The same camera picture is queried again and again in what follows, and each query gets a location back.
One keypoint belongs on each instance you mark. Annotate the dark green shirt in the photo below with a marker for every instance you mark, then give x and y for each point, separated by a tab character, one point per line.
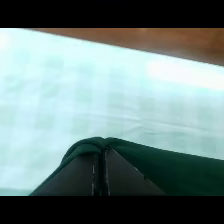
183	173

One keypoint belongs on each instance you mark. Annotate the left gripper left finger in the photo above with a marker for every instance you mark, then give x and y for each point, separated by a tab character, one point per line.
76	176

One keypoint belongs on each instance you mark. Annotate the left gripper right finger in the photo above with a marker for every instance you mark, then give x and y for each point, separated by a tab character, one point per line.
123	176

